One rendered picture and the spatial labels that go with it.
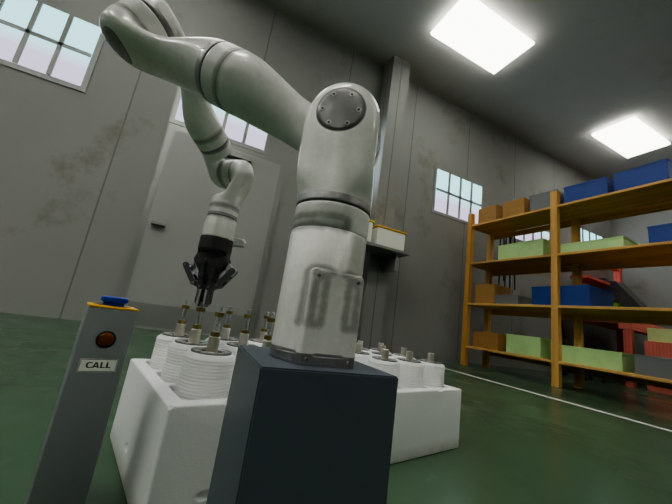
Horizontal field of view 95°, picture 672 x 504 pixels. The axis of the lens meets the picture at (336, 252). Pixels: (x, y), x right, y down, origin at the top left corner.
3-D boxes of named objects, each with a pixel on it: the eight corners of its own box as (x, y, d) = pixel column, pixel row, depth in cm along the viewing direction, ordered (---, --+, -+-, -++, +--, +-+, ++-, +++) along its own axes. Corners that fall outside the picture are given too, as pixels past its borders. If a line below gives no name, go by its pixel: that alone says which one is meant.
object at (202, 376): (208, 441, 62) (228, 349, 66) (223, 463, 55) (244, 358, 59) (155, 447, 57) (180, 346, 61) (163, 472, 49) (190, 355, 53)
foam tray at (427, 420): (458, 447, 100) (461, 389, 104) (375, 468, 77) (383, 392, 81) (372, 409, 130) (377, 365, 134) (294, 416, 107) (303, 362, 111)
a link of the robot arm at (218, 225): (246, 249, 81) (250, 226, 82) (229, 237, 70) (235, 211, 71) (213, 244, 81) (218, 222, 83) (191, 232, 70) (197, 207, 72)
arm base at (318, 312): (366, 370, 32) (384, 215, 36) (281, 363, 28) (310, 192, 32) (330, 355, 40) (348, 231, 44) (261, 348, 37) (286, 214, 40)
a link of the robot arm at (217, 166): (226, 175, 84) (198, 130, 73) (255, 175, 81) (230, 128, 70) (215, 194, 80) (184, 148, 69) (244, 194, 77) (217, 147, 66)
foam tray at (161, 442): (338, 482, 68) (349, 395, 72) (136, 541, 44) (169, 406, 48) (257, 421, 97) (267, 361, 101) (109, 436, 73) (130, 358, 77)
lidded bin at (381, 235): (388, 255, 403) (390, 238, 408) (405, 251, 372) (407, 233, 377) (361, 248, 387) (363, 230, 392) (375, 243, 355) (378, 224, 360)
